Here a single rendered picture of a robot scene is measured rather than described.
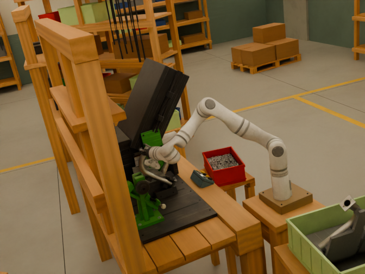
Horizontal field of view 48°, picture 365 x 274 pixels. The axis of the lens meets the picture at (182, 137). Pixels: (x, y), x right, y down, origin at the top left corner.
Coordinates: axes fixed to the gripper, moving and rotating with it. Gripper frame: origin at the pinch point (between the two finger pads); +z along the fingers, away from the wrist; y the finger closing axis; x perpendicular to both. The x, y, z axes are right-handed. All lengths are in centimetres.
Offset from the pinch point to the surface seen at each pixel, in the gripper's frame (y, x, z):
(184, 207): -29.5, 20.7, -8.9
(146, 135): -2.3, -11.8, 11.0
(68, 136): 32, 1, 46
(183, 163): -44, -9, 36
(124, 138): 6.4, -6.9, 21.9
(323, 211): -69, 3, -67
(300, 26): -506, -530, 548
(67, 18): 32, -172, 324
